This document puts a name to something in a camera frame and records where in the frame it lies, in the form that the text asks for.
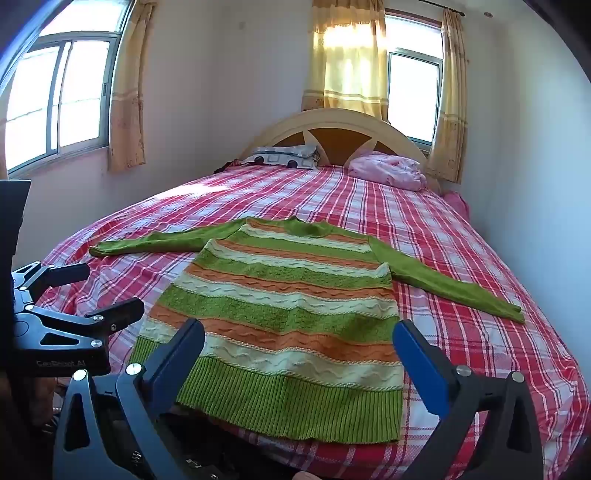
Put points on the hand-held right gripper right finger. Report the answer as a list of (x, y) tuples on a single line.
[(418, 367)]

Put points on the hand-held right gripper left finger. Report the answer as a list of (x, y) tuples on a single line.
[(181, 357)]

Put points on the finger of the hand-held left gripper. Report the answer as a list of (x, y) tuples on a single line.
[(55, 274), (92, 318)]

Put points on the green orange striped knit sweater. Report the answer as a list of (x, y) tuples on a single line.
[(286, 304)]

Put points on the bed with red plaid sheet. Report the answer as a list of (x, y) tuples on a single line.
[(466, 332)]

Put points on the pink cloth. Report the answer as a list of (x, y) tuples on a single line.
[(458, 205)]

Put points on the large sliding window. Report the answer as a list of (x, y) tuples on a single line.
[(64, 97)]

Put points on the yellow curtain with orange hem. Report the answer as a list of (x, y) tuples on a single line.
[(129, 92), (450, 106), (346, 60)]

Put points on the pink pillow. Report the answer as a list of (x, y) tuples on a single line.
[(388, 170)]

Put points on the white blue patterned pillow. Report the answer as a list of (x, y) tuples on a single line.
[(284, 156)]

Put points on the cream wooden headboard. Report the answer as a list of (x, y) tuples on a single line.
[(341, 138)]

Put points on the small sliding window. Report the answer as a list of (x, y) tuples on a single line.
[(413, 92)]

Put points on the dark curtain rod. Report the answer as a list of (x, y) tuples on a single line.
[(415, 6)]

